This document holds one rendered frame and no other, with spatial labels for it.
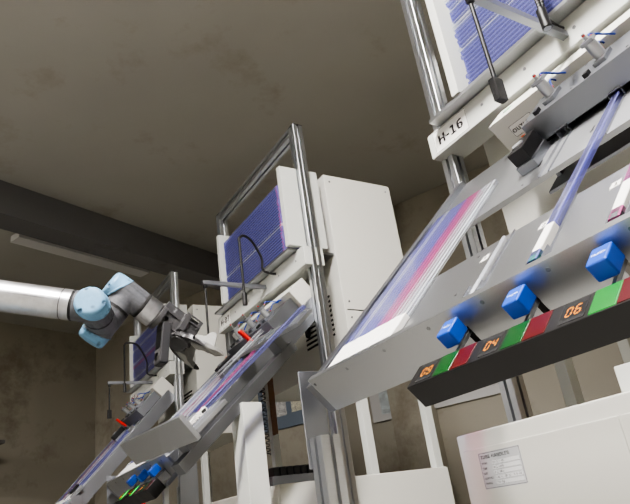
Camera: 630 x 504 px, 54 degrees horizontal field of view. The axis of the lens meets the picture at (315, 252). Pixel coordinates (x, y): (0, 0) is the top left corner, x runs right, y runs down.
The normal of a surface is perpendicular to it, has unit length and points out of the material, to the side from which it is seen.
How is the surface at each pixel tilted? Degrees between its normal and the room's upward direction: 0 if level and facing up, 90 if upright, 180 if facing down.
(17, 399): 90
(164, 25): 180
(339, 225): 90
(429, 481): 90
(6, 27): 180
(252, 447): 90
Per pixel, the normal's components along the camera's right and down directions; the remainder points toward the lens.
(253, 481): 0.59, -0.40
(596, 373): -0.59, -0.25
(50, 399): 0.79, -0.34
